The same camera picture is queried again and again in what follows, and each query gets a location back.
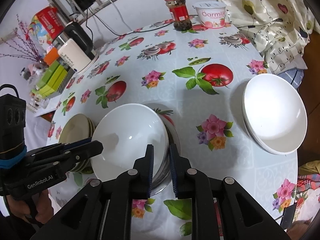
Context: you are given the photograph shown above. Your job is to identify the tan plate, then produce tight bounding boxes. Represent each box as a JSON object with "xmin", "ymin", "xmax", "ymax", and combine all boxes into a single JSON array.
[{"xmin": 59, "ymin": 114, "xmax": 95, "ymax": 174}]

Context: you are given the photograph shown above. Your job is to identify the stainless steel bowl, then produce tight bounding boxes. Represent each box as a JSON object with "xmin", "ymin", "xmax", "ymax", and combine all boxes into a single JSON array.
[{"xmin": 150, "ymin": 114, "xmax": 181, "ymax": 196}]

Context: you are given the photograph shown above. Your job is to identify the white blue-striped bowl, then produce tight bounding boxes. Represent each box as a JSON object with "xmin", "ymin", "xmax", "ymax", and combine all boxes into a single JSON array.
[
  {"xmin": 242, "ymin": 74, "xmax": 308, "ymax": 155},
  {"xmin": 91, "ymin": 103, "xmax": 169, "ymax": 181}
]

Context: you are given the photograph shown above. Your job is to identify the person's left hand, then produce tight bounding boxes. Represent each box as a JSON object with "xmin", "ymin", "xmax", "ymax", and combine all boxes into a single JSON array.
[{"xmin": 6, "ymin": 189, "xmax": 54, "ymax": 224}]

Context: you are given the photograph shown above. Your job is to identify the glass mug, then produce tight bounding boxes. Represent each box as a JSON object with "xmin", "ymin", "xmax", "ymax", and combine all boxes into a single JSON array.
[{"xmin": 27, "ymin": 92, "xmax": 50, "ymax": 113}]

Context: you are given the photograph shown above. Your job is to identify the zigzag pattern box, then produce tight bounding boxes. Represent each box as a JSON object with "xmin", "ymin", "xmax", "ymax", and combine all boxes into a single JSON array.
[{"xmin": 57, "ymin": 68, "xmax": 75, "ymax": 94}]

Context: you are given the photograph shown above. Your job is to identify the green gift boxes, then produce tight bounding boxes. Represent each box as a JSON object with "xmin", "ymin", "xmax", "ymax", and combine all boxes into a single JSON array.
[{"xmin": 31, "ymin": 61, "xmax": 67, "ymax": 98}]

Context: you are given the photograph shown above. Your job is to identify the orange box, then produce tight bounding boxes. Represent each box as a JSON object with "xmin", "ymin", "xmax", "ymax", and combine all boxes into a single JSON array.
[{"xmin": 43, "ymin": 47, "xmax": 60, "ymax": 66}]

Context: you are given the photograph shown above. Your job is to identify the white electric kettle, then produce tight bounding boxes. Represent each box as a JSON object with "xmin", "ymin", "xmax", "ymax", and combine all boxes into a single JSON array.
[{"xmin": 53, "ymin": 22, "xmax": 99, "ymax": 73}]

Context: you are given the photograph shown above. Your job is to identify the purple branch vase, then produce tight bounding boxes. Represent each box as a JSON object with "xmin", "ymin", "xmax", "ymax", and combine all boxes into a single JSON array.
[{"xmin": 1, "ymin": 15, "xmax": 43, "ymax": 62}]

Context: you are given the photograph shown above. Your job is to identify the fruit-pattern tablecloth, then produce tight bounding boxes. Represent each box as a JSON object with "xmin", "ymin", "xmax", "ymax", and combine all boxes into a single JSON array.
[{"xmin": 46, "ymin": 18, "xmax": 299, "ymax": 240}]

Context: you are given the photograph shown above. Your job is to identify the patterned bed blanket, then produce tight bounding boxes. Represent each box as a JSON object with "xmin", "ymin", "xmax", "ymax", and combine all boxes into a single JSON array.
[{"xmin": 286, "ymin": 160, "xmax": 319, "ymax": 236}]

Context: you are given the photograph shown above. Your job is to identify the red snack box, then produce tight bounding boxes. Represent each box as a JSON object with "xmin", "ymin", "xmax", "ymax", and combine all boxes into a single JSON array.
[{"xmin": 28, "ymin": 6, "xmax": 64, "ymax": 44}]

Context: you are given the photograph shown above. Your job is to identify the folded blue towel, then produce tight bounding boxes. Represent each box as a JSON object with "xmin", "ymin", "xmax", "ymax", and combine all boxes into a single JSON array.
[{"xmin": 278, "ymin": 68, "xmax": 304, "ymax": 89}]

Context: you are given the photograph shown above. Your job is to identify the red-lidded sauce jar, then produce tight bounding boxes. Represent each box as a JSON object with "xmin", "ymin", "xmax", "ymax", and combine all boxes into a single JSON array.
[{"xmin": 164, "ymin": 0, "xmax": 192, "ymax": 31}]

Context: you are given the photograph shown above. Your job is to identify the white yogurt tub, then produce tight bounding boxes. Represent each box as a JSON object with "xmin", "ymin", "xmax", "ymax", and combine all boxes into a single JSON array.
[{"xmin": 193, "ymin": 1, "xmax": 226, "ymax": 29}]

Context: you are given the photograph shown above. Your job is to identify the cream heart-pattern curtain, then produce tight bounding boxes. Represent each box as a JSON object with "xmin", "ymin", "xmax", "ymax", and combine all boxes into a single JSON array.
[{"xmin": 219, "ymin": 0, "xmax": 317, "ymax": 74}]

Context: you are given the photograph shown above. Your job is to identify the black power cable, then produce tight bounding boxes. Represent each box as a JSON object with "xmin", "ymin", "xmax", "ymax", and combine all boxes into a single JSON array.
[{"xmin": 85, "ymin": 0, "xmax": 200, "ymax": 38}]

